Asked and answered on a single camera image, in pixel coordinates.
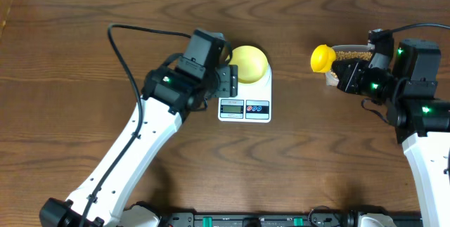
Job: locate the soybeans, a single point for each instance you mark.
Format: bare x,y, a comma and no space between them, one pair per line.
346,55

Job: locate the clear plastic container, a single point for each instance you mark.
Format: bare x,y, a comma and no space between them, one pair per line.
331,77

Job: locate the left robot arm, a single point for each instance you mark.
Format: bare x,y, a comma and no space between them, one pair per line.
168,96

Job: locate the yellow scoop cup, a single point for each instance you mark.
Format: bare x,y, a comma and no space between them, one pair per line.
322,58

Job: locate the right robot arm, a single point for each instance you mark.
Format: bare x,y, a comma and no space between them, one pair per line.
421,121

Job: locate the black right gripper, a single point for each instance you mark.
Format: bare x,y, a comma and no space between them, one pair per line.
348,83

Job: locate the yellow bowl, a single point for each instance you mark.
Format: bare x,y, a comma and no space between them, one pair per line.
252,63

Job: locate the white digital kitchen scale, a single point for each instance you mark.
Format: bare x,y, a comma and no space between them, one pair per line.
252,104

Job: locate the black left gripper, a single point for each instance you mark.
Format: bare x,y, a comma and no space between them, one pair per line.
228,84

